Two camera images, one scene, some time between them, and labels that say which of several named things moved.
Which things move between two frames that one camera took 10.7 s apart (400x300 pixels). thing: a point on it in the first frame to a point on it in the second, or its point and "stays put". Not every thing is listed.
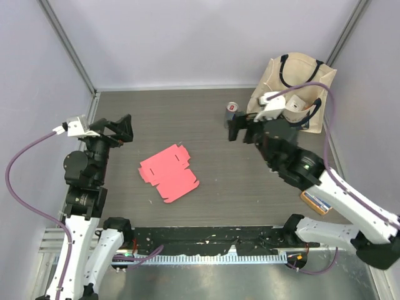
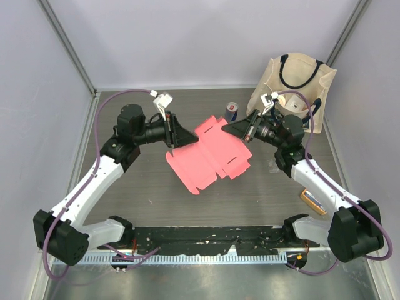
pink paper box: x=167 y=169 to x=217 y=150
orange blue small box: x=317 y=204 stays put
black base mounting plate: x=245 y=240 stays put
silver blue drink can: x=232 y=107 stays put
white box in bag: x=295 y=103 stays put
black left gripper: x=114 y=140 to x=176 y=135
